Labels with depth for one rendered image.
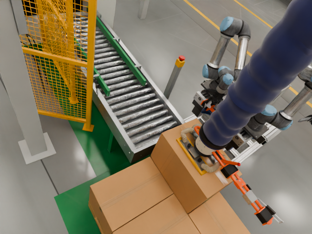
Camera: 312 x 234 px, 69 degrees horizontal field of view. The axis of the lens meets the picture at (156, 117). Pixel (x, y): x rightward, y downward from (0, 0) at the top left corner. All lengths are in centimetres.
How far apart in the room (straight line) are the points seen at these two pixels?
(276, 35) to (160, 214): 151
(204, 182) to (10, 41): 157
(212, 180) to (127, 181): 71
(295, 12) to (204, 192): 121
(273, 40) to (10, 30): 141
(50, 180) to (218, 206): 166
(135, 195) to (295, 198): 227
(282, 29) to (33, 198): 239
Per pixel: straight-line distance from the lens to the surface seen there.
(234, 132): 153
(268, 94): 128
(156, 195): 203
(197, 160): 178
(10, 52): 173
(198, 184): 173
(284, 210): 339
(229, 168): 173
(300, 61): 118
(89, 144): 278
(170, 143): 180
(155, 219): 198
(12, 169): 274
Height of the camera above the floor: 241
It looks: 50 degrees down
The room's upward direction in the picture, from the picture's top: 23 degrees clockwise
